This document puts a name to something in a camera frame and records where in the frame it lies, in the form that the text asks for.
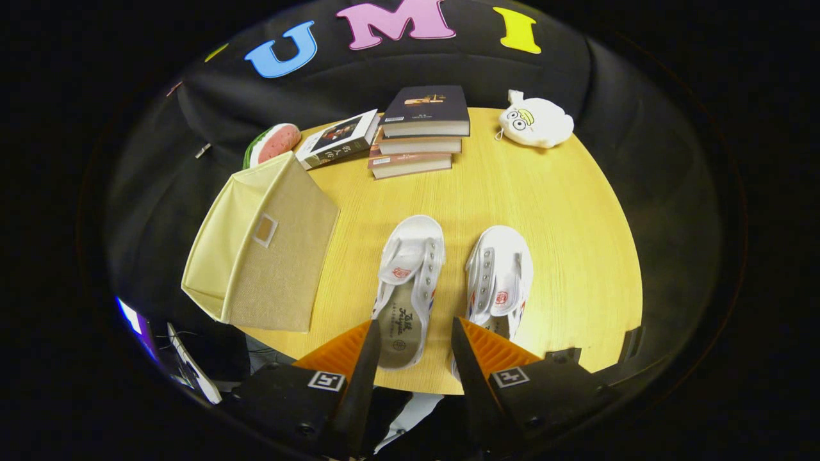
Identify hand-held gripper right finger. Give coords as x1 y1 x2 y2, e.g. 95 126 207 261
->
451 316 619 457

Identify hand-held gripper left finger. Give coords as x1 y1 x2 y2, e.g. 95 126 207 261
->
234 319 383 460

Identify white canvas shoe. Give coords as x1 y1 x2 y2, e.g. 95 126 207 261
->
452 225 534 382
372 214 445 371

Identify beige fabric storage box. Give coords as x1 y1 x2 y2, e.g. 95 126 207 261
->
181 151 341 333

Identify person's white garment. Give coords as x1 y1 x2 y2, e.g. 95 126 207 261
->
375 392 444 452

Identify white flat device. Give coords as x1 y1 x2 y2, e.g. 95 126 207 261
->
167 322 223 405

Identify brown cover book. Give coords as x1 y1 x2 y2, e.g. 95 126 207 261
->
367 149 454 181
373 127 463 156

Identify glowing screen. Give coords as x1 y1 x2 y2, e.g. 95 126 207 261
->
115 296 161 366

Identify portrait cover book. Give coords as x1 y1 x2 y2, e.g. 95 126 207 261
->
295 109 382 171

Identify watermelon slice toy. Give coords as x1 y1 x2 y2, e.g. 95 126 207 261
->
242 123 302 170

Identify white plush toy with face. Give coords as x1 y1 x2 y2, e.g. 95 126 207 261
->
495 90 575 149

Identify dark cover book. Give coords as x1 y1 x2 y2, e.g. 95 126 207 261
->
380 85 472 138

